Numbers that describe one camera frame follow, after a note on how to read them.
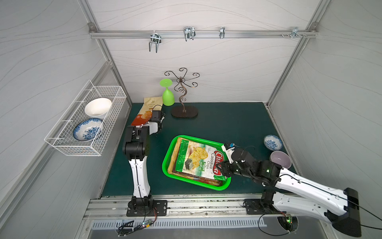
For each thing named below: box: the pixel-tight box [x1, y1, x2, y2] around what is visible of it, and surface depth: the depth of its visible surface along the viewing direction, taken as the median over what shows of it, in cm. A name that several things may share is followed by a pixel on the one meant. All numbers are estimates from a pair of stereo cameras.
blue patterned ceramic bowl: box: [72, 117, 103, 142], surface depth 65 cm
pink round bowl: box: [269, 150, 292, 169], surface depth 90 cm
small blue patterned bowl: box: [263, 134, 284, 151], surface depth 98 cm
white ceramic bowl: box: [84, 97, 112, 119], surface depth 71 cm
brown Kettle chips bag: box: [167, 165, 223, 187], surface depth 77 cm
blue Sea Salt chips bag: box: [167, 136, 184, 176], surface depth 82 cm
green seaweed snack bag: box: [175, 139, 229, 181], surface depth 81 cm
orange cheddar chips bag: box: [130, 96, 163, 126], surface depth 116 cm
